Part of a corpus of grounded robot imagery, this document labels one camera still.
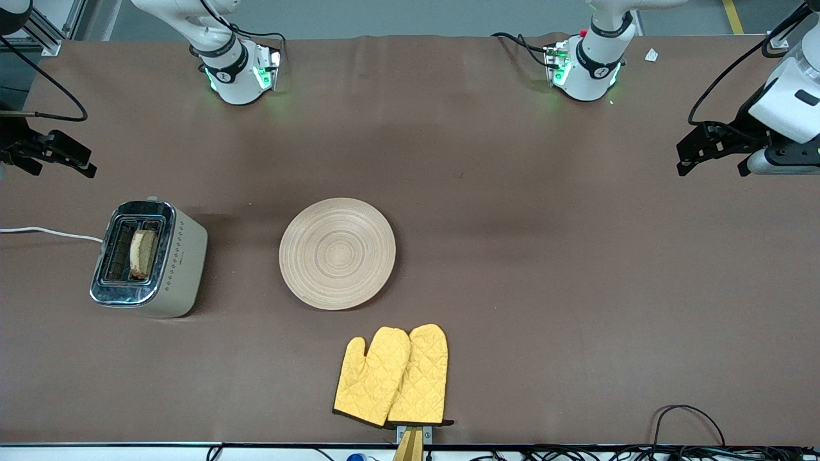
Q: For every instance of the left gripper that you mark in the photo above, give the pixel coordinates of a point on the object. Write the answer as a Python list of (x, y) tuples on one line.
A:
[(737, 131)]

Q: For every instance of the slice of toast bread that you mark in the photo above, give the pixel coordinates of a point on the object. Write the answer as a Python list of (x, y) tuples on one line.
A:
[(142, 256)]

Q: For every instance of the round wooden plate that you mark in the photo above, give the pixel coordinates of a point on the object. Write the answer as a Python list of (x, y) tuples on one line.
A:
[(337, 254)]

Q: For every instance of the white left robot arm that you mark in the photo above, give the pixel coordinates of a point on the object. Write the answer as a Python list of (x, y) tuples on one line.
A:
[(592, 64)]

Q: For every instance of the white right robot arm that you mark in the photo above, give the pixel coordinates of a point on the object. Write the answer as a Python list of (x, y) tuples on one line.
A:
[(230, 77)]

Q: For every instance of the small white paper scrap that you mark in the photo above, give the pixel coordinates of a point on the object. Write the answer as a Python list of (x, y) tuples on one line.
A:
[(651, 56)]

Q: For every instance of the cream and chrome toaster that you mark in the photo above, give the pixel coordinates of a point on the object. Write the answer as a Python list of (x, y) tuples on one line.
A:
[(182, 269)]

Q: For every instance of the large table cover sheet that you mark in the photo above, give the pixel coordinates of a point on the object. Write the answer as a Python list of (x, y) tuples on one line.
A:
[(448, 160)]

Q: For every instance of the yellow quilted oven mitt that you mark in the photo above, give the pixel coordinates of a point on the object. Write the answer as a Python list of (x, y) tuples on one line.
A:
[(371, 378), (423, 378)]

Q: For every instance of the metal corner bracket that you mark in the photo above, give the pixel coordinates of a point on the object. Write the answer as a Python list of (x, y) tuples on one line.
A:
[(779, 42)]

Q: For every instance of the aluminium frame profile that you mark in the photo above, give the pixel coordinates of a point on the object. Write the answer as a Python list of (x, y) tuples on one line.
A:
[(45, 35)]

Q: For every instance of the small metal bracket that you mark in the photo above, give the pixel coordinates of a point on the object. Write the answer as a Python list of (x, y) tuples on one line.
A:
[(428, 434)]

